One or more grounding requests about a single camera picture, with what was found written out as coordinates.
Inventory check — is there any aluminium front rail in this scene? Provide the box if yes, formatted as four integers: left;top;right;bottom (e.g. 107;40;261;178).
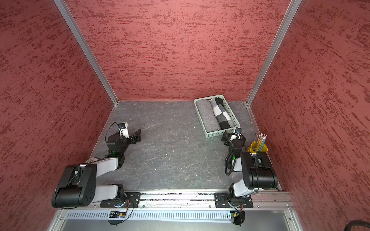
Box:
59;190;295;210

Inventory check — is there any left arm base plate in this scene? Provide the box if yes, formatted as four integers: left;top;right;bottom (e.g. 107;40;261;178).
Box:
100;192;142;209

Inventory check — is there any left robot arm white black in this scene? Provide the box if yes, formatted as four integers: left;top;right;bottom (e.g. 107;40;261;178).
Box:
51;127;141;209

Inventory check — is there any grey knitted scarf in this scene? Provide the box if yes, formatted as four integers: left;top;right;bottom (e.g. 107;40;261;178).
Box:
196;100;221;133

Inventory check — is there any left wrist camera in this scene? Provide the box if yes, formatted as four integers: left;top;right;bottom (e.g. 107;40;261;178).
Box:
118;122;129;139

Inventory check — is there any black white checkered scarf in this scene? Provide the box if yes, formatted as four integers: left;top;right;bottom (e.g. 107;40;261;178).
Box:
210;98;235;130

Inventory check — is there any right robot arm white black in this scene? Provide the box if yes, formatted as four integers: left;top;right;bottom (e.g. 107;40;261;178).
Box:
221;128;278;200

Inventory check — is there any yellow pencil cup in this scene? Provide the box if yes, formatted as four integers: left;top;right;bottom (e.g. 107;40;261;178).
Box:
247;141;268;154

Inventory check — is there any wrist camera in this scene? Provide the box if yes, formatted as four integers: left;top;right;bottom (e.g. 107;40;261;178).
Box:
234;127;242;134
118;122;129;139

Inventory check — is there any light green plastic basket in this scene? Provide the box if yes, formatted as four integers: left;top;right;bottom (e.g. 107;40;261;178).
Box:
194;95;241;138

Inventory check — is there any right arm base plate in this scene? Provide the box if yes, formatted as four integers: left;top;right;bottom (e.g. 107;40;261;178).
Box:
214;193;253;209

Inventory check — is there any crumpled beige cloth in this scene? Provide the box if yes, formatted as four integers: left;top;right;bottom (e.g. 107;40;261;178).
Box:
86;157;100;163

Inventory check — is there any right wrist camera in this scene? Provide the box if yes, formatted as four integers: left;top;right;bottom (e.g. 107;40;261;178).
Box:
234;127;242;134

